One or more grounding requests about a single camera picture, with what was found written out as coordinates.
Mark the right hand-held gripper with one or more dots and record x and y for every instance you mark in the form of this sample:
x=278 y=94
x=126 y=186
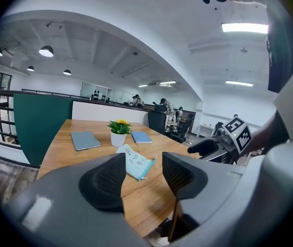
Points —
x=240 y=135

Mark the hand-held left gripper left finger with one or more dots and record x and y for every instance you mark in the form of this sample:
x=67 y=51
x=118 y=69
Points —
x=102 y=186

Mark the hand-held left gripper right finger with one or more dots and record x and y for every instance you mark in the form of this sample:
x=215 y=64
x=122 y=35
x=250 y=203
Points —
x=182 y=179

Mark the light blue zipper pouch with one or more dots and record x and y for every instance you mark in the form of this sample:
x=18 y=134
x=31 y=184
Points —
x=136 y=161

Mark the person's right forearm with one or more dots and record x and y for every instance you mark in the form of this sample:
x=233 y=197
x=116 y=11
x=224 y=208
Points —
x=263 y=135

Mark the white desk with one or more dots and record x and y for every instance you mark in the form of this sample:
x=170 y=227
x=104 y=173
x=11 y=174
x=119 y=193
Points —
x=205 y=129

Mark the black office chair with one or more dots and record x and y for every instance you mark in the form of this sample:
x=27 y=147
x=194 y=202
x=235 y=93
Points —
x=157 y=122
x=182 y=131

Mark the grey notebook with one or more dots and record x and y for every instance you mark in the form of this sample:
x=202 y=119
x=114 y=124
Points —
x=85 y=140

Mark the white potted yellow flower plant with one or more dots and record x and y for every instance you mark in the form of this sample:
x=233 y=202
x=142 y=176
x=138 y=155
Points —
x=118 y=135

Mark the blue notebook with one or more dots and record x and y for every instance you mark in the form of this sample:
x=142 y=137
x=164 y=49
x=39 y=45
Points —
x=141 y=137

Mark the rectangular ceiling light panel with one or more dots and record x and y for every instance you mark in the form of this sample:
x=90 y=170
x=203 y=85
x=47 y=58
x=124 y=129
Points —
x=167 y=82
x=244 y=27
x=239 y=83

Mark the dark green partition panel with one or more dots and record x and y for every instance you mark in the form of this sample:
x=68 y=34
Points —
x=40 y=127

